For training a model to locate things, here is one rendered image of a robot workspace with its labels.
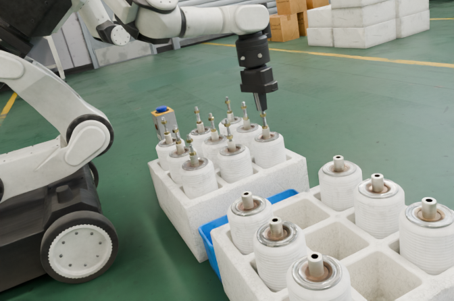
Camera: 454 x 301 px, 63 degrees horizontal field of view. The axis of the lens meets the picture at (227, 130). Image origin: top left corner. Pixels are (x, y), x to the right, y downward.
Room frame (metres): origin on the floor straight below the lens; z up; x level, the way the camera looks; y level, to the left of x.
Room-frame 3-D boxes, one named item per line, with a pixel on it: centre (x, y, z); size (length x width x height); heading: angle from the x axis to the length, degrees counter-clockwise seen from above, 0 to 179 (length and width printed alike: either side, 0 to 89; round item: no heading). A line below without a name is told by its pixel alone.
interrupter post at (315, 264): (0.45, -0.09, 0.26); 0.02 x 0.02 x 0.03
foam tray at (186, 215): (1.09, 0.04, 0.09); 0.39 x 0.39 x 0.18; 23
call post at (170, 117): (1.33, 0.22, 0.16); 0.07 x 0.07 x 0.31; 23
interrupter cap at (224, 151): (0.98, 0.00, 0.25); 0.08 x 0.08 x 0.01
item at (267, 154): (1.03, -0.11, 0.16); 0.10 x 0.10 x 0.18
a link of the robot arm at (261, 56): (1.03, -0.11, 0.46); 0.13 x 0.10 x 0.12; 42
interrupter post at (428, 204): (0.53, -0.31, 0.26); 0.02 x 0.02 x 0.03
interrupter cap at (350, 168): (0.75, -0.24, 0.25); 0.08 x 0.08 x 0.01
